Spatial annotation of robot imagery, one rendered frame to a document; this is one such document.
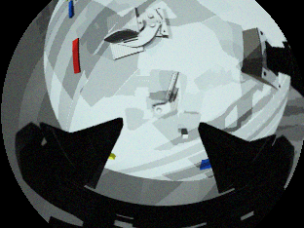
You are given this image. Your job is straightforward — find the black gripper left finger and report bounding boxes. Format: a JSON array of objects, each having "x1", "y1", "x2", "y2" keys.
[{"x1": 40, "y1": 117, "x2": 124, "y2": 189}]

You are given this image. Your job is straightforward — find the blue flat bar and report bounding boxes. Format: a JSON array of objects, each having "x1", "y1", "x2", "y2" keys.
[{"x1": 67, "y1": 1, "x2": 74, "y2": 18}]

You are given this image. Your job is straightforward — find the blue flat plate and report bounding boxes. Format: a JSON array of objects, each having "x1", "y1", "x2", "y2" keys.
[{"x1": 199, "y1": 158, "x2": 211, "y2": 170}]

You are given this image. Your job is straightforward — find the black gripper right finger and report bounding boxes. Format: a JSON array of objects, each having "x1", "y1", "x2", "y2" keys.
[{"x1": 198, "y1": 122, "x2": 277, "y2": 195}]

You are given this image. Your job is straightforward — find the yellow flat bar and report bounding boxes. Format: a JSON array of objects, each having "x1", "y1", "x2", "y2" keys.
[{"x1": 108, "y1": 153, "x2": 116, "y2": 160}]

